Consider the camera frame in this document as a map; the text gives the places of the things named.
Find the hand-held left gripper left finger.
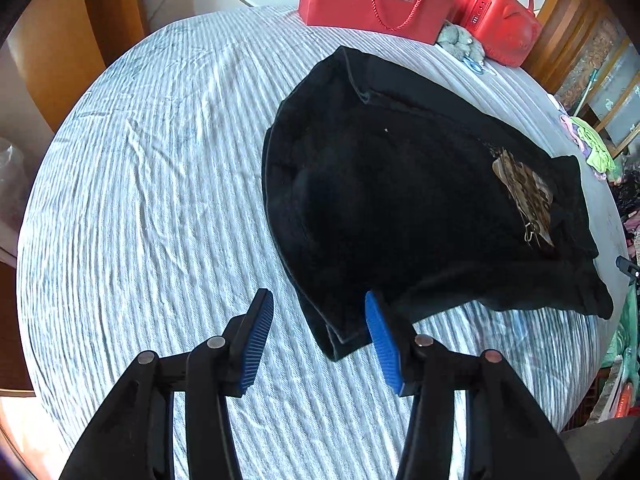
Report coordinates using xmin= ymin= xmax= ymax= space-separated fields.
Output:
xmin=59 ymin=288 xmax=275 ymax=480

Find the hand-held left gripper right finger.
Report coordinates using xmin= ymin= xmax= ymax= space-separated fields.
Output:
xmin=364 ymin=290 xmax=581 ymax=480

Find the black printed t-shirt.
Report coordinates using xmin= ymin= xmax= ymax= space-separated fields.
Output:
xmin=261 ymin=45 xmax=614 ymax=362

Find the green crumpled cloth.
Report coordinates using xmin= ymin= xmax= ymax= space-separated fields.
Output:
xmin=570 ymin=116 xmax=617 ymax=173

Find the striped bed sheet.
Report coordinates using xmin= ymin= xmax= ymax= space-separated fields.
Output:
xmin=16 ymin=5 xmax=629 ymax=480

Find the wooden framed glass cabinet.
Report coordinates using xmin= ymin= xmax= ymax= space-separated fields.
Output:
xmin=522 ymin=0 xmax=640 ymax=158

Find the red small suitcase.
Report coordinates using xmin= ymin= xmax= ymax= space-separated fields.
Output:
xmin=454 ymin=0 xmax=542 ymax=68

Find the grey plush toy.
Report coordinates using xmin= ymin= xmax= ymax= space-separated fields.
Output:
xmin=436 ymin=20 xmax=487 ymax=63

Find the wooden wardrobe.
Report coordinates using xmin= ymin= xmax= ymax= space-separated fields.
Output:
xmin=0 ymin=0 xmax=151 ymax=133

